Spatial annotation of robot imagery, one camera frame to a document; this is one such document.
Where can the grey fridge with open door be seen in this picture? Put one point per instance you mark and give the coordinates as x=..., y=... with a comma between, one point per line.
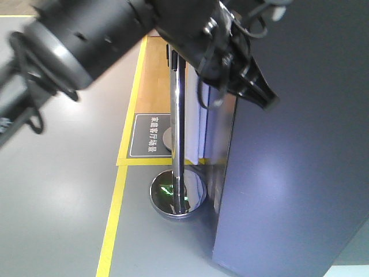
x=295, y=194

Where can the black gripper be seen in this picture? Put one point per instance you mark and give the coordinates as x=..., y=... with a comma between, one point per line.
x=206, y=37

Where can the dark floor sign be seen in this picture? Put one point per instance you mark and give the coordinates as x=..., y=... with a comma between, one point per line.
x=147, y=136

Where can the chrome stanchion post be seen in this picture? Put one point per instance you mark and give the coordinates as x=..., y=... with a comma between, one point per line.
x=177, y=193

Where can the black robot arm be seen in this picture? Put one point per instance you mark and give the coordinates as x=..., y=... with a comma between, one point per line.
x=70, y=44

